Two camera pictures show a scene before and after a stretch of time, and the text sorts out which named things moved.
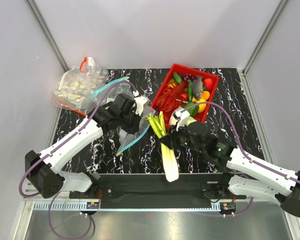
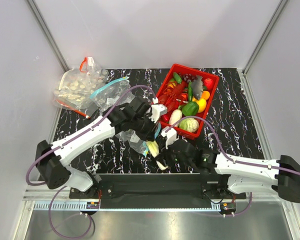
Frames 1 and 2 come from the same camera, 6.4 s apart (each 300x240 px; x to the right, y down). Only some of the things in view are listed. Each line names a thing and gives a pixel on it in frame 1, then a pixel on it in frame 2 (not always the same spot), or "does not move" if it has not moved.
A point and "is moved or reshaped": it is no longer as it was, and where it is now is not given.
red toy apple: [209, 83] does not move
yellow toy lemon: [202, 107] does not move
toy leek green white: [157, 121] to [154, 149]
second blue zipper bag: [98, 96] does not move
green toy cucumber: [177, 78] does not move
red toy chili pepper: [167, 115] does not move
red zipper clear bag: [75, 86] does not move
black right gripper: [171, 140] to [167, 152]
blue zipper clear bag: [127, 139] is moved or reshaped
